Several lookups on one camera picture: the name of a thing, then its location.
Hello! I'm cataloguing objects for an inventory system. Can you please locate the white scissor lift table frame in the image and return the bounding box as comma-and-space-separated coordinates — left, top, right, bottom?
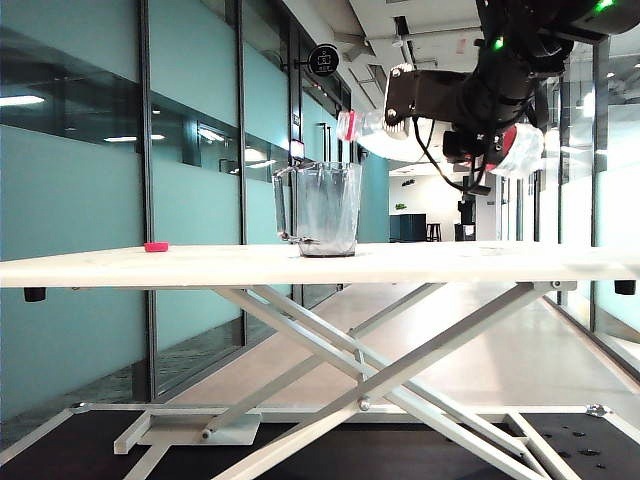
0, 280, 640, 480

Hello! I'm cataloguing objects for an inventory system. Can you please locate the round black hanging sign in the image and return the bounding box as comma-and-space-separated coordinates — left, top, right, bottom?
307, 45, 341, 78

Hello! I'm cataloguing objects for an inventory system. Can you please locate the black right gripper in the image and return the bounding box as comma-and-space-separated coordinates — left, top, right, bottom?
382, 63, 474, 140

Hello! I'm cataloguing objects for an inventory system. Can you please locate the black floor-standing kiosk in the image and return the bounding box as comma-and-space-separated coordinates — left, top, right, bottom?
453, 198, 478, 243

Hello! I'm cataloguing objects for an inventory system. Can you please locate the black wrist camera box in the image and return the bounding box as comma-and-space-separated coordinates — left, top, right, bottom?
442, 127, 504, 167

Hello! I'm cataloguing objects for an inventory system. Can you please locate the clear plastic mug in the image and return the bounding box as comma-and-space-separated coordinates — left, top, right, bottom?
272, 160, 364, 259

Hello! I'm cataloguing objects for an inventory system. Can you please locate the dark blue cabinet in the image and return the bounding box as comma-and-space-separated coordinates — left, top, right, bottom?
389, 213, 428, 245

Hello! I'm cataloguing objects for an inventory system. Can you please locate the clear red-label water bottle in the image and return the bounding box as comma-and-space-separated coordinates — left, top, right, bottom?
336, 109, 546, 180

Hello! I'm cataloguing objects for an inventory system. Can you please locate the black camera cable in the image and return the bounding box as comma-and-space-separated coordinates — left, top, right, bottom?
411, 117, 492, 197

